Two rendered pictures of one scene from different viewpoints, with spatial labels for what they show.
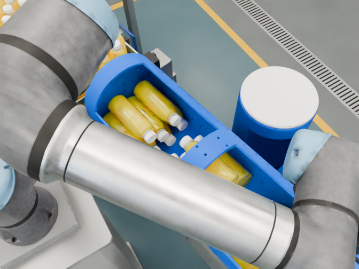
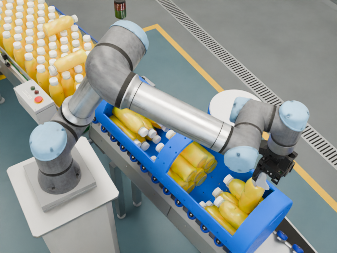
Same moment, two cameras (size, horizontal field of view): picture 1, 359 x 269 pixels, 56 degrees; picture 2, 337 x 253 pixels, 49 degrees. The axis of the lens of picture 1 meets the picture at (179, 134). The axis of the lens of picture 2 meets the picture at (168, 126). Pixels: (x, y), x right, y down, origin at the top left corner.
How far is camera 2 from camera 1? 0.57 m
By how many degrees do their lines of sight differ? 10
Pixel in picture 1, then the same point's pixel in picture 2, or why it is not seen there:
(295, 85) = not seen: hidden behind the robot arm
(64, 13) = (129, 35)
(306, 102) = not seen: hidden behind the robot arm
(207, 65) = (181, 98)
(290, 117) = not seen: hidden behind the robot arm
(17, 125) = (116, 78)
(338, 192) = (251, 119)
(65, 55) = (130, 53)
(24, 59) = (116, 52)
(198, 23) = (173, 62)
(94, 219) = (106, 181)
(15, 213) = (62, 163)
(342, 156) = (255, 106)
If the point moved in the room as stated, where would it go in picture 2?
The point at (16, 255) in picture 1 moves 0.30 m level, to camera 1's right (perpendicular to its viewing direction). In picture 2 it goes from (53, 200) to (141, 196)
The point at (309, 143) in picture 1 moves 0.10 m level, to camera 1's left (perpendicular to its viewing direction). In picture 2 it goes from (240, 101) to (202, 102)
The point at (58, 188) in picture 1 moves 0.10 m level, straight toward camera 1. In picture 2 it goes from (80, 159) to (98, 175)
